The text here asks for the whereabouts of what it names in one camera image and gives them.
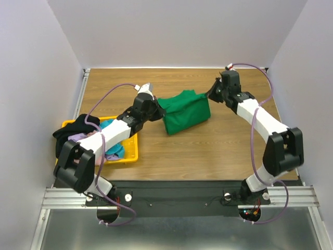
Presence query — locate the green t shirt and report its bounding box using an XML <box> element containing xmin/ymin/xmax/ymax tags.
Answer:
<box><xmin>158</xmin><ymin>90</ymin><xmax>211</xmax><ymax>135</ymax></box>

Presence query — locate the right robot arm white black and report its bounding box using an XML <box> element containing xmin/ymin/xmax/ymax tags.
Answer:
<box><xmin>206</xmin><ymin>67</ymin><xmax>304</xmax><ymax>203</ymax></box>

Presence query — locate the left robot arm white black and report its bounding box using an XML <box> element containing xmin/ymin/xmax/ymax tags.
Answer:
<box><xmin>54</xmin><ymin>92</ymin><xmax>165</xmax><ymax>205</ymax></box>

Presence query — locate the yellow plastic tray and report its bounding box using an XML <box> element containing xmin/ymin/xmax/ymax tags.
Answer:
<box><xmin>61</xmin><ymin>116</ymin><xmax>139</xmax><ymax>165</ymax></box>

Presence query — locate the teal t shirt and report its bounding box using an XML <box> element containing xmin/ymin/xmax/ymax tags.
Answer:
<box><xmin>99</xmin><ymin>119</ymin><xmax>125</xmax><ymax>161</ymax></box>

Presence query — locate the black t shirt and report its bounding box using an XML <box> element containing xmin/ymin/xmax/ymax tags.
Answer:
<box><xmin>53</xmin><ymin>114</ymin><xmax>97</xmax><ymax>158</ymax></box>

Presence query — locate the lilac t shirt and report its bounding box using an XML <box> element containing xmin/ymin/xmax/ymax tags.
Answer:
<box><xmin>68</xmin><ymin>133</ymin><xmax>88</xmax><ymax>142</ymax></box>

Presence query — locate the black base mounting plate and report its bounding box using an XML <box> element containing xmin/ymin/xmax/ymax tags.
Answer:
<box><xmin>85</xmin><ymin>179</ymin><xmax>271</xmax><ymax>218</ymax></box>

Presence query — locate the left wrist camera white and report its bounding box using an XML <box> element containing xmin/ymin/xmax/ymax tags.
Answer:
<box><xmin>134</xmin><ymin>82</ymin><xmax>154</xmax><ymax>98</ymax></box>

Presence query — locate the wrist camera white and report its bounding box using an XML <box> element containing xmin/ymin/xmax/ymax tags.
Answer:
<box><xmin>225</xmin><ymin>63</ymin><xmax>236</xmax><ymax>71</ymax></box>
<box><xmin>134</xmin><ymin>82</ymin><xmax>154</xmax><ymax>98</ymax></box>

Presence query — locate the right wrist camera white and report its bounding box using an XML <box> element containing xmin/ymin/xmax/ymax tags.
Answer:
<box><xmin>225</xmin><ymin>63</ymin><xmax>236</xmax><ymax>71</ymax></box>

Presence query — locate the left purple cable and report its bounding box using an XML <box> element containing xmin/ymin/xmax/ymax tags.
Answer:
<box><xmin>84</xmin><ymin>83</ymin><xmax>137</xmax><ymax>227</ymax></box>

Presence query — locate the purple cable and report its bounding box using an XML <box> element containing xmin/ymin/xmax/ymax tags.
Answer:
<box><xmin>84</xmin><ymin>83</ymin><xmax>137</xmax><ymax>227</ymax></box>
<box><xmin>228</xmin><ymin>62</ymin><xmax>289</xmax><ymax>226</ymax></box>

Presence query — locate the left side aluminium rail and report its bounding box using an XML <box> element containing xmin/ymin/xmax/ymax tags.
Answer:
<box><xmin>73</xmin><ymin>68</ymin><xmax>91</xmax><ymax>119</ymax></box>

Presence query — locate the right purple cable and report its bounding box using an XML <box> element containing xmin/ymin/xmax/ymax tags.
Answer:
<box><xmin>228</xmin><ymin>62</ymin><xmax>289</xmax><ymax>226</ymax></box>

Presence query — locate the aluminium frame rail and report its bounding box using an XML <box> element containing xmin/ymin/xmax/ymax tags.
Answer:
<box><xmin>41</xmin><ymin>182</ymin><xmax>323</xmax><ymax>211</ymax></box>

